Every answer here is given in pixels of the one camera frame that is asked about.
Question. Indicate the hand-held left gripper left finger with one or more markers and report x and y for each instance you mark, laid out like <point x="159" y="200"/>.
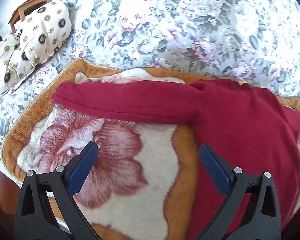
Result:
<point x="83" y="165"/>

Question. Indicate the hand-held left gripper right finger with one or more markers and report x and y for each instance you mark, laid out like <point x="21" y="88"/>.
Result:
<point x="215" y="166"/>

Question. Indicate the red knit sweater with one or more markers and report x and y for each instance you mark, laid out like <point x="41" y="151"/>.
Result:
<point x="240" y="120"/>

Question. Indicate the brown floral fleece blanket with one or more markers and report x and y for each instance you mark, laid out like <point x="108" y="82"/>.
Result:
<point x="130" y="192"/>

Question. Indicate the cream medallion print pillow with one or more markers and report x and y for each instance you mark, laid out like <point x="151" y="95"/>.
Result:
<point x="7" y="62"/>
<point x="46" y="30"/>

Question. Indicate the floral bedspread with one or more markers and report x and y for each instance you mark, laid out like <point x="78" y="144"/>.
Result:
<point x="165" y="17"/>

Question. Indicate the wooden chair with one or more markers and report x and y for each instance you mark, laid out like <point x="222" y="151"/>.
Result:
<point x="27" y="6"/>

